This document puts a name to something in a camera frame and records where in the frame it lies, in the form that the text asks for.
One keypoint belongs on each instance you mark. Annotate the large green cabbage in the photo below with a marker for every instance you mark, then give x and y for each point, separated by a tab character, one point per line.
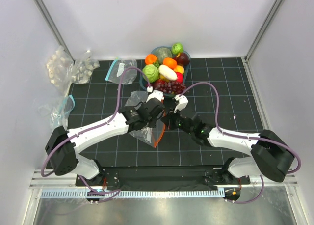
151	72

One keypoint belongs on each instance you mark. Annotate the orange fruit centre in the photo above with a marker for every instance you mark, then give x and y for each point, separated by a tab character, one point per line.
170	62

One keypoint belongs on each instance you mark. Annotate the grey green melon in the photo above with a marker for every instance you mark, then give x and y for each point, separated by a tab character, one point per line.
161	53

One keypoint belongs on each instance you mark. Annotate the aluminium cable rail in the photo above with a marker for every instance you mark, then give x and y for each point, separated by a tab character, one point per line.
85	193

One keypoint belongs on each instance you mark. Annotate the red apple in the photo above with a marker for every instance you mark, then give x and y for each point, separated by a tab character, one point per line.
180	77

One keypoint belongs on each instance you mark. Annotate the small green cabbage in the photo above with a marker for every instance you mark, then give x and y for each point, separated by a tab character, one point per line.
177	48

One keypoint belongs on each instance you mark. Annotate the yellow fruit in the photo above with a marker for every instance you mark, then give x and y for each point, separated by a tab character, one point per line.
179	69

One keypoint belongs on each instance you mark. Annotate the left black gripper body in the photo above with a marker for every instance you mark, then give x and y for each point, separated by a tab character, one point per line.
151	121

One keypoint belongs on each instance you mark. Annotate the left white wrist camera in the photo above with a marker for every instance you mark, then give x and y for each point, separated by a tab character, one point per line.
155	94

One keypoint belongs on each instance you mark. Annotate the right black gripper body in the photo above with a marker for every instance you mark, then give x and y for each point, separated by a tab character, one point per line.
175	121

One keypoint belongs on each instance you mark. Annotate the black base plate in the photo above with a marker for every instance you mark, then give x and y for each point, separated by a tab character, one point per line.
166	178

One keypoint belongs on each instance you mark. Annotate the orange fruit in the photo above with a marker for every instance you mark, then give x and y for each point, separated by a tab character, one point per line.
170	62
150	59

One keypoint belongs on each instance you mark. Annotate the orange fruit left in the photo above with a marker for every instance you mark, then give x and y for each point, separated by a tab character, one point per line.
150	59

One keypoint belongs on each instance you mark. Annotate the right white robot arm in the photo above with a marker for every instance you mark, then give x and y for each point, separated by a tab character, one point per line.
267	154

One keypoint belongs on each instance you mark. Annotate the clear bag with orange zipper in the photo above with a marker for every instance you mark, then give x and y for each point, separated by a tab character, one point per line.
148	135

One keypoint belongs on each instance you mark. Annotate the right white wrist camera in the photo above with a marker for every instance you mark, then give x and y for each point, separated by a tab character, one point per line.
181	102

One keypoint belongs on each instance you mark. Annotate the black grid mat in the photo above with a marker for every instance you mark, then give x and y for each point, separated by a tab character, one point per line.
212	81

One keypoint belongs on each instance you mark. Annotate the dark red plum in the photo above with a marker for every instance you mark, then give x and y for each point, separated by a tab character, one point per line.
182	59

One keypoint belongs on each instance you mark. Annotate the bag of white pieces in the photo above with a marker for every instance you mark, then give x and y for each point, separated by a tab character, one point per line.
83	68
59	67

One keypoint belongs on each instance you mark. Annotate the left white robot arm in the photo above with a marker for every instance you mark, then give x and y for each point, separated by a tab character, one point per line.
65	146

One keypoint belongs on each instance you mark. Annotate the crumpled clear bag blue zipper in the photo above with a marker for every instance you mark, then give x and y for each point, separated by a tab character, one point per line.
58	111

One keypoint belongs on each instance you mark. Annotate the clear bag with blue zipper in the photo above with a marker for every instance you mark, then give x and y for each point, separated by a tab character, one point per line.
116	69

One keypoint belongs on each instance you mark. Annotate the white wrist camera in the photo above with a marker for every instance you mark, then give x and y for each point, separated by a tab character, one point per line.
181	102
155	94

